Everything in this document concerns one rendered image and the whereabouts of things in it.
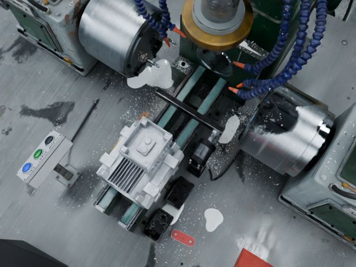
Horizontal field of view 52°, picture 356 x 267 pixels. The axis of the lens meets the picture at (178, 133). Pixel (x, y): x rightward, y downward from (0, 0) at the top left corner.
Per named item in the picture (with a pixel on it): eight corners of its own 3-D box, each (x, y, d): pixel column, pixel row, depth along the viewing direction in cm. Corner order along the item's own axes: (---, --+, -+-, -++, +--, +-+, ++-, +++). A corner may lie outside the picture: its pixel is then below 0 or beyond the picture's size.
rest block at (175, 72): (179, 68, 146) (179, 52, 135) (194, 77, 145) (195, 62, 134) (170, 79, 145) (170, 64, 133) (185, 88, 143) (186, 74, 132)
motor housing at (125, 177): (137, 132, 125) (131, 112, 107) (184, 162, 122) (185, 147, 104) (101, 180, 120) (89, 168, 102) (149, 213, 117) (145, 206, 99)
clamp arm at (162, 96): (225, 130, 117) (159, 89, 121) (226, 126, 114) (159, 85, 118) (219, 138, 116) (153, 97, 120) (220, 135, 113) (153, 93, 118)
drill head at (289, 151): (246, 86, 131) (263, 49, 108) (349, 147, 125) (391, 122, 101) (210, 141, 125) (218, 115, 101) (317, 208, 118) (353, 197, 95)
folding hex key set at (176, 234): (196, 239, 126) (196, 239, 124) (192, 248, 125) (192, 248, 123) (173, 228, 127) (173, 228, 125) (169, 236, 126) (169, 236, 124)
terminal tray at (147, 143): (144, 124, 110) (142, 115, 103) (173, 142, 108) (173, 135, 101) (120, 156, 107) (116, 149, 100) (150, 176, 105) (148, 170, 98)
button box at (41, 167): (63, 137, 115) (51, 127, 112) (74, 143, 110) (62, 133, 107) (27, 182, 111) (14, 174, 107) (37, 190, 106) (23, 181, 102)
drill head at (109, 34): (99, -2, 142) (85, -52, 118) (177, 45, 136) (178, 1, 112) (58, 45, 136) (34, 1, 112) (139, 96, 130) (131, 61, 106)
